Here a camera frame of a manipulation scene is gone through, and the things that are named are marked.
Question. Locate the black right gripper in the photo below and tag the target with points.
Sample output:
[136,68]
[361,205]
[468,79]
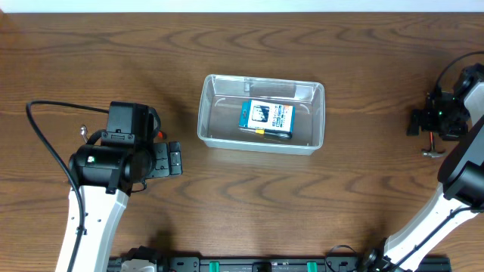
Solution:
[422,122]

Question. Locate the precision screwdriver set box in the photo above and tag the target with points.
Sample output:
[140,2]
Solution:
[259,114]

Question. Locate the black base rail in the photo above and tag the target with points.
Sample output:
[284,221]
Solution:
[146,259]

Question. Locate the silver combination wrench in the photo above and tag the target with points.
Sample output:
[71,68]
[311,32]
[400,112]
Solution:
[84,133]

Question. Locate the black yellow screwdriver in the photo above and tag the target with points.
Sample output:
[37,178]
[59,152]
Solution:
[277,134]

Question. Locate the clear plastic container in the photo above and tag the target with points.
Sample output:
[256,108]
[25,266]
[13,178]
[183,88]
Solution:
[221,103]

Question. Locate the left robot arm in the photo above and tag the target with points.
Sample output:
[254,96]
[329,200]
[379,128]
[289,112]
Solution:
[105,170]

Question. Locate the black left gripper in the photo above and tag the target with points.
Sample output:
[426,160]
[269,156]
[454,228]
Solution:
[162,160]

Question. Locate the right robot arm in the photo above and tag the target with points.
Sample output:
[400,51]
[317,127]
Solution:
[459,193]

